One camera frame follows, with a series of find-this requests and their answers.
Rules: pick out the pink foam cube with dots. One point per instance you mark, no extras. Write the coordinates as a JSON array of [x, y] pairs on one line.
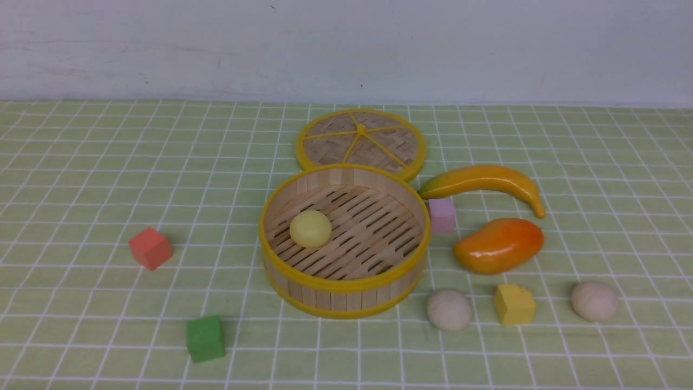
[[442, 215]]

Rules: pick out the red foam cube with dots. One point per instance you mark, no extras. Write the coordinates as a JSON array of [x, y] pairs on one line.
[[150, 248]]

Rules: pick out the yellow bun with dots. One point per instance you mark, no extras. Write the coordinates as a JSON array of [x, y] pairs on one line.
[[310, 229]]

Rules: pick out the white bun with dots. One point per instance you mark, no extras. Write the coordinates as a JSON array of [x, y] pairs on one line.
[[449, 310], [594, 301]]

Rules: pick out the green checkered tablecloth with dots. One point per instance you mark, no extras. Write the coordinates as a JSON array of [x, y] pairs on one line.
[[81, 178]]

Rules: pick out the orange toy mango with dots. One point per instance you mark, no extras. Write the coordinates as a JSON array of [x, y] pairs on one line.
[[499, 246]]

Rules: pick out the yellow foam cube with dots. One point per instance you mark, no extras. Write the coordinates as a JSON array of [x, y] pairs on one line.
[[514, 305]]

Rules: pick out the green foam cube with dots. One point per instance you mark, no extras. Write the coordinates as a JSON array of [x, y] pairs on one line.
[[205, 339]]

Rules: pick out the bamboo steamer tray yellow rim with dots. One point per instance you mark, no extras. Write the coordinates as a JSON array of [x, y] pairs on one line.
[[380, 230]]

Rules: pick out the yellow toy banana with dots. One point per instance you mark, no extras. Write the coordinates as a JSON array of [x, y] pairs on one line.
[[494, 178]]

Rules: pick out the woven bamboo steamer lid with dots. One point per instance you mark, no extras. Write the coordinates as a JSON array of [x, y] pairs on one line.
[[362, 136]]

